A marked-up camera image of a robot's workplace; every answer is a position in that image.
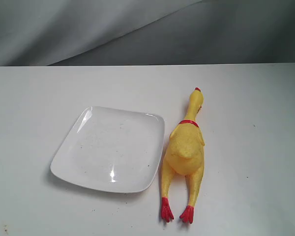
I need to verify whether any yellow rubber chicken toy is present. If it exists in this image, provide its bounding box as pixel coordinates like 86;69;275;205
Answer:
160;88;205;224

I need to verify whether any white square plate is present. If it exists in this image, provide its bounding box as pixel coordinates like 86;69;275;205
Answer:
50;106;165;193

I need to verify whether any grey backdrop cloth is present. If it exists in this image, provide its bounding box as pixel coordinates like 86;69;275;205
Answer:
0;0;295;66

